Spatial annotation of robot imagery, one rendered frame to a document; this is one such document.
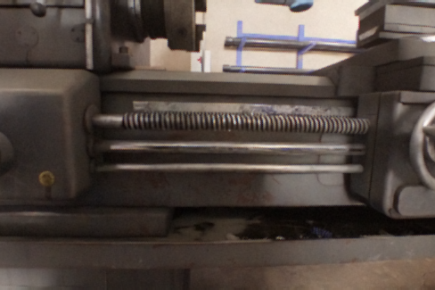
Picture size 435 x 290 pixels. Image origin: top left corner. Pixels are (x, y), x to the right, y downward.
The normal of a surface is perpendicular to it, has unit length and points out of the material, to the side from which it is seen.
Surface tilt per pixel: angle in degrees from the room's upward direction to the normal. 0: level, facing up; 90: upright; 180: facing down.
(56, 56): 90
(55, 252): 90
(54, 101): 90
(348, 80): 90
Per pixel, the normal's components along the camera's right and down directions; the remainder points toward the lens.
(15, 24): 0.07, 0.13
